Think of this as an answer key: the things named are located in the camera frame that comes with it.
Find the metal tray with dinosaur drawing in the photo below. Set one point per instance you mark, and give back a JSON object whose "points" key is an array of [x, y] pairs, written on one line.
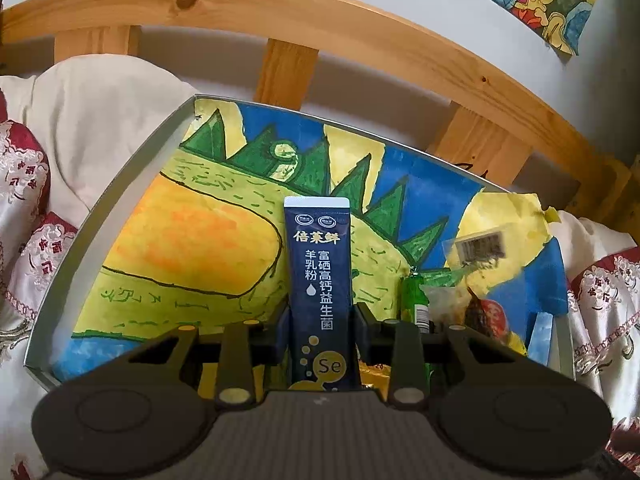
{"points": [[191, 231]]}

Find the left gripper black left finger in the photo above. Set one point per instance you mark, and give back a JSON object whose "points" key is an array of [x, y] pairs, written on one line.
{"points": [[152, 406]]}

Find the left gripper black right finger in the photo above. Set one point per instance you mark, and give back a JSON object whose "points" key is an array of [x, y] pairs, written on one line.
{"points": [[488, 403]]}

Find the floral embroidered bedspread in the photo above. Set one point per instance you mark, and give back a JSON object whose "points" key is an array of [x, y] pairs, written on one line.
{"points": [[602, 271]]}

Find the light blue small packet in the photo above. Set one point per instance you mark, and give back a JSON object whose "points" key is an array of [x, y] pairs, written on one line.
{"points": [[539, 346]]}

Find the clear wrapper red snack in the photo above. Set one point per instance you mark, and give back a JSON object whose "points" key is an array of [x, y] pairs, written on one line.
{"points": [[459, 305]]}

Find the navy goat milk powder sachet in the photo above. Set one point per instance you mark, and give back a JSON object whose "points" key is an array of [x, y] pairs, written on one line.
{"points": [[322, 347]]}

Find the cream plain pillow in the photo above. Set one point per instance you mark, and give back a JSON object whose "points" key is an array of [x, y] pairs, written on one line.
{"points": [[90, 113]]}

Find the white floral embroidered pillow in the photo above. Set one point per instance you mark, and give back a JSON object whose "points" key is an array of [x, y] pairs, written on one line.
{"points": [[33, 243]]}

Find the wooden bed headboard rail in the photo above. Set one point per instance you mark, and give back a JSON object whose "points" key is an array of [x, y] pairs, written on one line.
{"points": [[497, 123]]}

